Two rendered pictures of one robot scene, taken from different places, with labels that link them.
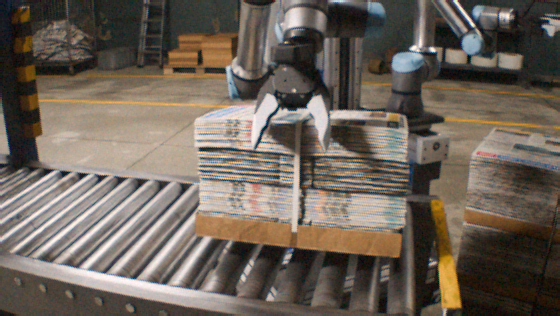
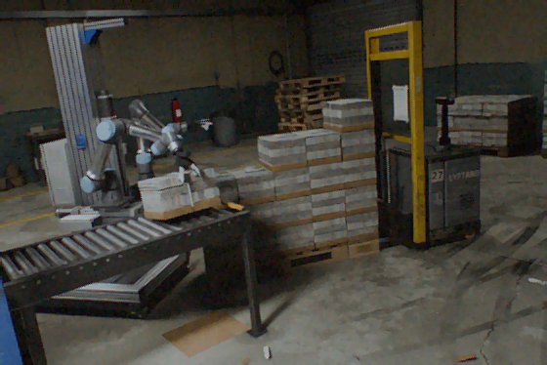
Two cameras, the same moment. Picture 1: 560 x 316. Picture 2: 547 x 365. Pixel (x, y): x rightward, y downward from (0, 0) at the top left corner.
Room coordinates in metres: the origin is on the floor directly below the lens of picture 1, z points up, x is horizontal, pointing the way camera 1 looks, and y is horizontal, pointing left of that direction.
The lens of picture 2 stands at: (-1.36, 1.72, 1.62)
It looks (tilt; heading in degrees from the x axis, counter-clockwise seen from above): 14 degrees down; 311
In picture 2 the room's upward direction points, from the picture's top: 5 degrees counter-clockwise
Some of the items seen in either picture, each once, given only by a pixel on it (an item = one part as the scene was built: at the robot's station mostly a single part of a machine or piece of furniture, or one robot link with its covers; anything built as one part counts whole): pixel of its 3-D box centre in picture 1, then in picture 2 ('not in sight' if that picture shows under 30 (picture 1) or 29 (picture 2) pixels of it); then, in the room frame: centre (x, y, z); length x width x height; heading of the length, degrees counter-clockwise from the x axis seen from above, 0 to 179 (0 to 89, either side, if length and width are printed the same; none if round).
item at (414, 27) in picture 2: not in sight; (416, 137); (0.25, -1.92, 0.97); 0.09 x 0.09 x 1.75; 56
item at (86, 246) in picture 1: (112, 224); (112, 240); (0.98, 0.40, 0.77); 0.47 x 0.05 x 0.05; 168
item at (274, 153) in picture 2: not in sight; (280, 151); (1.10, -1.25, 0.95); 0.38 x 0.29 x 0.23; 147
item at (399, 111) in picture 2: not in sight; (396, 97); (0.52, -2.12, 1.28); 0.57 x 0.01 x 0.65; 146
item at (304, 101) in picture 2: not in sight; (312, 108); (4.82, -6.90, 0.65); 1.33 x 0.94 x 1.30; 82
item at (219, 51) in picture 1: (209, 53); not in sight; (7.68, 1.20, 0.28); 1.20 x 0.83 x 0.57; 78
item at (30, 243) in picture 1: (68, 217); (90, 247); (1.01, 0.53, 0.77); 0.47 x 0.05 x 0.05; 168
